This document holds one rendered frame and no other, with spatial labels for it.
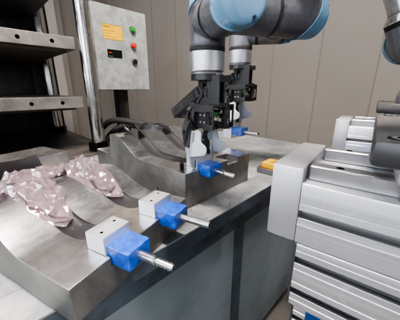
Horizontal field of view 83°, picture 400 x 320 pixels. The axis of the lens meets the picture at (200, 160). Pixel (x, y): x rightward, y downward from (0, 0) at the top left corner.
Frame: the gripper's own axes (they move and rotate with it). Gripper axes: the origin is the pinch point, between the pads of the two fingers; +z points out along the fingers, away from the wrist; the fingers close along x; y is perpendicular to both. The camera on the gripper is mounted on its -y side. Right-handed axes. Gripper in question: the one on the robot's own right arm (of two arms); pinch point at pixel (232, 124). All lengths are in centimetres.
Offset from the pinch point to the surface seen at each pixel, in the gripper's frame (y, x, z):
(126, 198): 8.6, -47.7, 9.6
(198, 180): 14.2, -31.9, 8.5
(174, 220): 23, -47, 9
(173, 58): -186, 126, -49
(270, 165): 16.5, -0.6, 11.8
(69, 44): -67, -30, -31
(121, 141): -15.0, -36.0, 3.0
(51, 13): -295, 29, -101
